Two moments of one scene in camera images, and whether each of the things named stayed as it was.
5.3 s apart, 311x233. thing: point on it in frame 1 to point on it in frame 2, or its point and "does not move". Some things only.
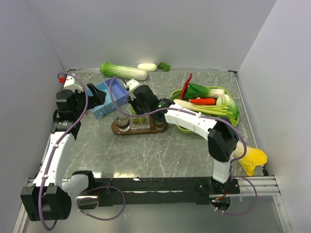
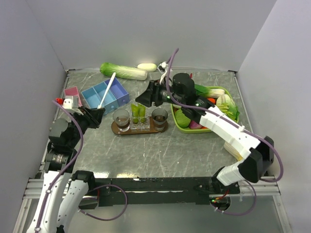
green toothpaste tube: [135, 120] does not move
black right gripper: [133, 103] to [146, 98]
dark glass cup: [161, 126] does not move
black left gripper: [98, 97] to [95, 115]
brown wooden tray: [153, 130] does not move
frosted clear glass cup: [122, 121] does not move
